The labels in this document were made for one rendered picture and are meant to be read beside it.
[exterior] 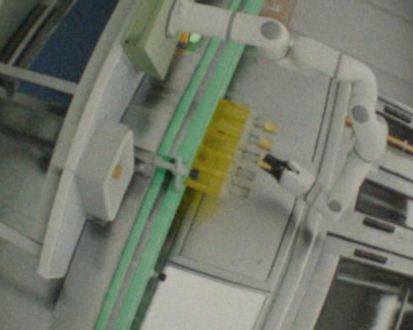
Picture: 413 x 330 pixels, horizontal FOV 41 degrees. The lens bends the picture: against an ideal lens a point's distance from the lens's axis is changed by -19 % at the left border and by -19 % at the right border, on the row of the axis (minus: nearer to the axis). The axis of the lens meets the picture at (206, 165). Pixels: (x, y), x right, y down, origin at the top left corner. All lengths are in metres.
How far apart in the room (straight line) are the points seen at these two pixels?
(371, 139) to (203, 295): 0.70
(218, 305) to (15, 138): 0.94
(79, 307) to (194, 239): 0.51
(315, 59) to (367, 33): 5.34
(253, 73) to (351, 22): 4.73
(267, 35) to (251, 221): 0.65
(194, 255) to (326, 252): 0.44
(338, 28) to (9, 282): 5.48
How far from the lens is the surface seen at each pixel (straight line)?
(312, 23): 6.72
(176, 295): 1.87
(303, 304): 1.96
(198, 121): 1.82
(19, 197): 2.07
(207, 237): 1.95
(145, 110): 1.81
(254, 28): 1.60
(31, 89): 1.94
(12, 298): 1.95
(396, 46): 7.00
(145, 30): 1.51
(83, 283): 1.70
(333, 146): 2.17
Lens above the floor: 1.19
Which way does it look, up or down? 6 degrees down
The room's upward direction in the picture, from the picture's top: 109 degrees clockwise
